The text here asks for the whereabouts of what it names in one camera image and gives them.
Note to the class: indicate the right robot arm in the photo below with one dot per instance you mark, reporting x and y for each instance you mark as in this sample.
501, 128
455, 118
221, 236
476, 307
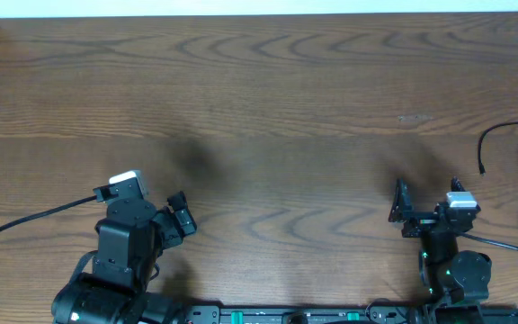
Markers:
457, 279

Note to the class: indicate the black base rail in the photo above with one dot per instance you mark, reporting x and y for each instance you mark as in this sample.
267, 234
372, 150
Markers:
380, 311

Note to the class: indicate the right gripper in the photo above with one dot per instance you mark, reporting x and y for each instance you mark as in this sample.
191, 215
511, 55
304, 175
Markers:
402, 212

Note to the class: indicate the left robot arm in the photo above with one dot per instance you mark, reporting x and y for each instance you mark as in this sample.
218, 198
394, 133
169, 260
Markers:
110, 284

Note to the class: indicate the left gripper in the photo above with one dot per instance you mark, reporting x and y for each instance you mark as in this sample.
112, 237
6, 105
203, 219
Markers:
172, 220

